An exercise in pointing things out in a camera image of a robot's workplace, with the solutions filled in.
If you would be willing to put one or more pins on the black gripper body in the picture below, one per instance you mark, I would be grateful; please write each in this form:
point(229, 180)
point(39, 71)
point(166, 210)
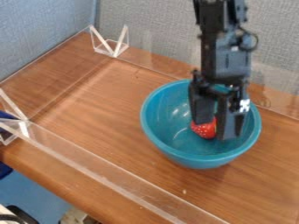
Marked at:
point(225, 64)

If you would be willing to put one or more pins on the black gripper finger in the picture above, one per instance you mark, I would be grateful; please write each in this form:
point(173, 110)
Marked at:
point(230, 117)
point(202, 102)

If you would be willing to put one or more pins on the red toy strawberry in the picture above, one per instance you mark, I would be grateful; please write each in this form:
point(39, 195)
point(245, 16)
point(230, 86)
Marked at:
point(205, 130)

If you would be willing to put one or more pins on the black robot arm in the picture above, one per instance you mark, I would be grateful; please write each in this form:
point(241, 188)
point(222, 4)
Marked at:
point(221, 15)

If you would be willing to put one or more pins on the blue plastic bowl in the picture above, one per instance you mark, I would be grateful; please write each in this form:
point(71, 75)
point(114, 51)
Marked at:
point(166, 122)

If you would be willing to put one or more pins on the clear acrylic back barrier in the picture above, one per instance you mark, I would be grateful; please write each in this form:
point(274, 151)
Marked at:
point(274, 88)

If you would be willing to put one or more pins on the clear acrylic barrier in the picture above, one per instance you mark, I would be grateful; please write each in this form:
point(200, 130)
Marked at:
point(104, 189)
point(274, 88)

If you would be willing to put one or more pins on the clear acrylic front barrier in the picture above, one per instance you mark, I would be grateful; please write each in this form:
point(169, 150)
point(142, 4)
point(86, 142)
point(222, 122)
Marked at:
point(104, 189)

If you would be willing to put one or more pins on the black object bottom left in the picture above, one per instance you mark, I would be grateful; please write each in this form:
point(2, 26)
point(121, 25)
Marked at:
point(14, 215)

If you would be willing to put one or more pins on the clear acrylic corner bracket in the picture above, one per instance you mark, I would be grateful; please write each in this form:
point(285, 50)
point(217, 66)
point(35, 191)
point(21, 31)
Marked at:
point(108, 46)

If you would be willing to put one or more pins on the clear acrylic left bracket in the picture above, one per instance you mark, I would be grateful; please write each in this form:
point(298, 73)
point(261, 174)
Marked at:
point(14, 120)

